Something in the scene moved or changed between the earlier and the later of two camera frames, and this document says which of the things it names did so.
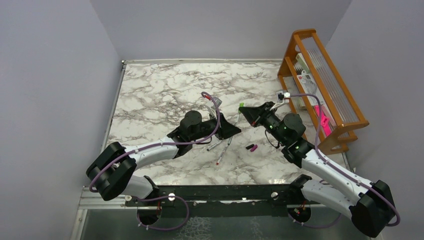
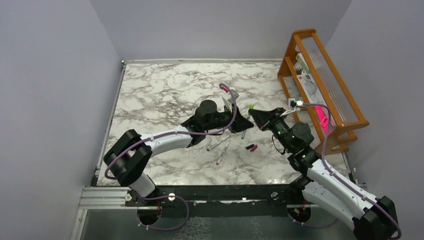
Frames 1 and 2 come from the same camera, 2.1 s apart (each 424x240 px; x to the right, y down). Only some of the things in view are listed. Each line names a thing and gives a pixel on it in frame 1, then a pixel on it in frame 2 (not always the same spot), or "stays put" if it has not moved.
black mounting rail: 257,200 stays put
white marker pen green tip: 240,105 to 243,134
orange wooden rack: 323,103 stays put
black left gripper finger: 226,129 to 241,123
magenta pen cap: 253,148 stays put
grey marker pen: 218,143 stays put
